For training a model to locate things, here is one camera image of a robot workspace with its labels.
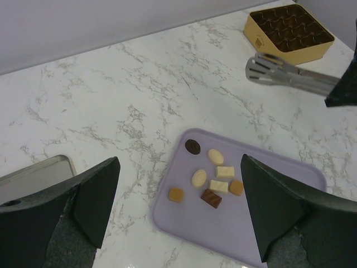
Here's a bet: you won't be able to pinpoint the white oval chocolate lower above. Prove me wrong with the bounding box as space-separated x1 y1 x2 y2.
191 169 207 188

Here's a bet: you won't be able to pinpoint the white rectangular chocolate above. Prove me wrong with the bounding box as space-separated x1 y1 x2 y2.
216 166 235 179
209 180 229 194

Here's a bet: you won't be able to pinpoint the lavender tray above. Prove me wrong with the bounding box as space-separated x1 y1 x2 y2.
151 128 327 267

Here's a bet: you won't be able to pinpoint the gold chocolate box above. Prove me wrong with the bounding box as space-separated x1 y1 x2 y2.
243 4 335 65

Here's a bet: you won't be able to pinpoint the white rectangular chocolate upper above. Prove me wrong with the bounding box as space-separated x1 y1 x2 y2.
216 166 235 179

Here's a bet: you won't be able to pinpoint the brown rectangular chocolate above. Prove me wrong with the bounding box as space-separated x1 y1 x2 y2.
200 189 222 209

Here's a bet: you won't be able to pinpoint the white oval chocolate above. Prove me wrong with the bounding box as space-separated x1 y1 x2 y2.
208 149 224 166
191 169 207 188

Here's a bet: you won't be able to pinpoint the metal tongs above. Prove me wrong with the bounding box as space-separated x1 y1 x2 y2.
245 53 340 97

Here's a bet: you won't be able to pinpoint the white rectangular chocolate lower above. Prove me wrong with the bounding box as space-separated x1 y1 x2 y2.
209 180 229 194

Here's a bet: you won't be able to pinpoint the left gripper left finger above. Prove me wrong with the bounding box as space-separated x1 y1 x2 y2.
1 157 120 267

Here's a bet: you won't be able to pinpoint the white oval chocolate upper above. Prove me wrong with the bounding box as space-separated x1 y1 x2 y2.
208 149 224 166

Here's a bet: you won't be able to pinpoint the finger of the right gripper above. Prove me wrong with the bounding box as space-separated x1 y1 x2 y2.
324 22 357 108

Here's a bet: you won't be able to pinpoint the caramel square chocolate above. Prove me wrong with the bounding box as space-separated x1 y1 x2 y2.
168 187 184 203
229 180 244 196

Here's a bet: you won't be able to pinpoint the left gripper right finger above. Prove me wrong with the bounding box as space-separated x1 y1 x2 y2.
240 155 356 267

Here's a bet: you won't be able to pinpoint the caramel square chocolate left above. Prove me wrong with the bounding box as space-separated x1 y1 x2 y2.
168 187 184 203

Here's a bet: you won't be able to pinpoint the caramel square chocolate right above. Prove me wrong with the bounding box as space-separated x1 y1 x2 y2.
229 180 244 196

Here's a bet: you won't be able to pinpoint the dark oval chocolate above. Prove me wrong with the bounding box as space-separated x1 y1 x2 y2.
185 139 201 155

